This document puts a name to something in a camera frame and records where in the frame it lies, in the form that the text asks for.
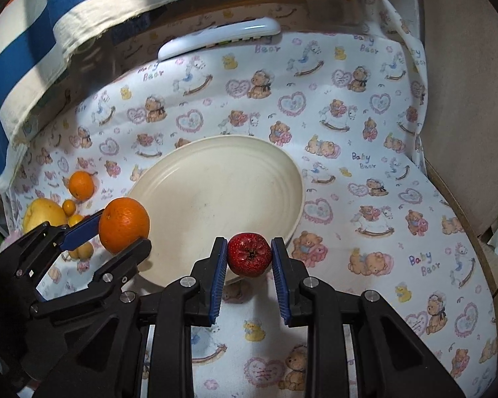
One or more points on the cream round plate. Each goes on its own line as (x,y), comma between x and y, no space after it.
(215,190)

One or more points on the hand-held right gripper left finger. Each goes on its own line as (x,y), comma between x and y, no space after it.
(220,282)

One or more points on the yellow apple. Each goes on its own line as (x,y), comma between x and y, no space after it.
(41,215)

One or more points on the medium orange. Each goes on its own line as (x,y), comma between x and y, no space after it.
(81,185)

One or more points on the kumquat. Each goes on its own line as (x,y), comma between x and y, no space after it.
(75,219)
(69,207)
(83,251)

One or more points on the large orange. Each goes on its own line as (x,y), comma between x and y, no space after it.
(124,224)

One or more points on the white plastic device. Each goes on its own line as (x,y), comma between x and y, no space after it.
(215,37)

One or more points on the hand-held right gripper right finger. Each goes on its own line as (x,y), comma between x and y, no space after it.
(280,282)

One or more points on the round wooden table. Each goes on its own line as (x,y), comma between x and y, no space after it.
(481,257)

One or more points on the bear print cloth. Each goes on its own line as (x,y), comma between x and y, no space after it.
(336,153)

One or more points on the small dark red fruit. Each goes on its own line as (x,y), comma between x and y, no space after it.
(249,253)

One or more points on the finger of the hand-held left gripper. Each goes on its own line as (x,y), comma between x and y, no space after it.
(81,230)
(108,277)

